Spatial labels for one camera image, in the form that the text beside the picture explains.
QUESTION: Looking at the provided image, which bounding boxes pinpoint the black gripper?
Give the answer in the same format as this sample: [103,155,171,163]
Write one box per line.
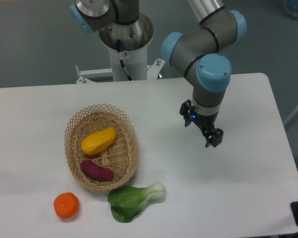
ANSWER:
[179,100,224,148]

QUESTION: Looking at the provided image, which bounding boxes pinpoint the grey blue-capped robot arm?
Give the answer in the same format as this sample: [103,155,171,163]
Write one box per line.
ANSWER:
[70,0,247,147]

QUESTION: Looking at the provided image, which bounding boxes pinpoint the woven wicker oval basket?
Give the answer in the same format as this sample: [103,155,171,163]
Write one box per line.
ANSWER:
[65,104,139,192]

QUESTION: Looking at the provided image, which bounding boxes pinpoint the yellow mango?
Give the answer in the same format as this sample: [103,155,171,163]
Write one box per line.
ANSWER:
[81,127,117,155]

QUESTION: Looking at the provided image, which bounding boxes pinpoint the green bok choy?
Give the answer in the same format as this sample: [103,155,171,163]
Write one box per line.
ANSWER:
[107,182,166,223]

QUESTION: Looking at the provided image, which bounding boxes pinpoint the purple sweet potato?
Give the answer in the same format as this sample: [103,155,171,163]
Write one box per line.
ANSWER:
[80,160,114,181]

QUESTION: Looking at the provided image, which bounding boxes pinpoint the orange tangerine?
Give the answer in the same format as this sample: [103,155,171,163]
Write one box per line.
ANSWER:
[53,192,79,219]

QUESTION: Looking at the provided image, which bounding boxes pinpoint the black cable on pedestal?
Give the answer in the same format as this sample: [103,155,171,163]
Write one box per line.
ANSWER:
[116,39,134,81]

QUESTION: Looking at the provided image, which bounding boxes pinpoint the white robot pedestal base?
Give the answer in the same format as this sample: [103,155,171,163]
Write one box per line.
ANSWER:
[75,13,165,83]

